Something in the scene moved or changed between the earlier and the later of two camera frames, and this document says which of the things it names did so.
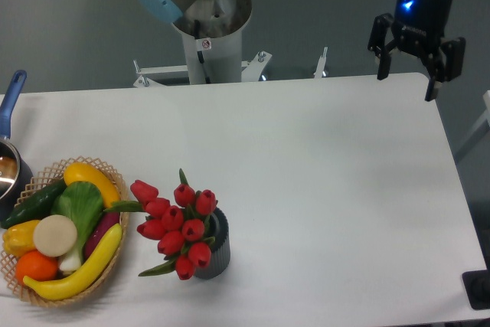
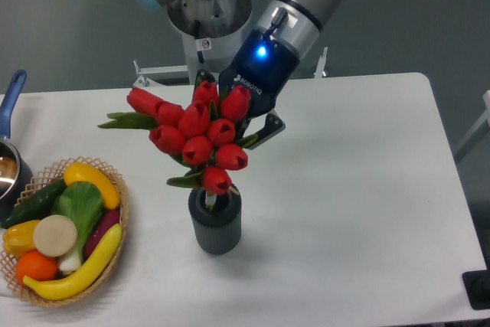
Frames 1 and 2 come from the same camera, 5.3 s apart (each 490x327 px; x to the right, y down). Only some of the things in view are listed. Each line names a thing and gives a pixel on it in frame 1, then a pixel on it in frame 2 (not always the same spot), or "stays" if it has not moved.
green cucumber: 36,207 stays
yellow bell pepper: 18,237 stays
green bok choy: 83,203 stays
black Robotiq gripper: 421,21 → 262,64
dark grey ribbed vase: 217,225 → 217,232
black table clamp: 477,284 stays
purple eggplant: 105,220 stays
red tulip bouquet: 183,228 → 200,135
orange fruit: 34,265 stays
